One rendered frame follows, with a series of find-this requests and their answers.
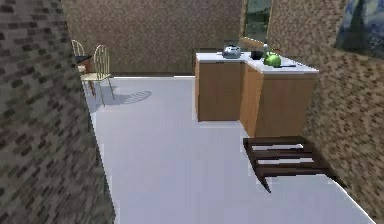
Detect window with wooden frame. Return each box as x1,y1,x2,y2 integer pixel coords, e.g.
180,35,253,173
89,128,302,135
238,0,274,50

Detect dark brown slatted shelf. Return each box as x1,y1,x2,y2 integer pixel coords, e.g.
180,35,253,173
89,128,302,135
242,135,338,194

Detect cream metal chair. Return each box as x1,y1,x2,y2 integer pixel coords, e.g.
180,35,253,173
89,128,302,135
70,39,86,58
80,44,116,108

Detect blue framed painting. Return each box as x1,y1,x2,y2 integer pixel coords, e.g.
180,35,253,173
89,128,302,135
334,0,384,60

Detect dark wooden table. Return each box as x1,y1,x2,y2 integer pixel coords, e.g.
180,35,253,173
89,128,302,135
75,54,97,98

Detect silver toaster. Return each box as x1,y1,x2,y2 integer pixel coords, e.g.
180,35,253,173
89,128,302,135
221,44,242,60

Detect brown wooden kitchen counter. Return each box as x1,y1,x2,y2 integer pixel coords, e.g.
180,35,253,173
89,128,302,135
194,50,320,139

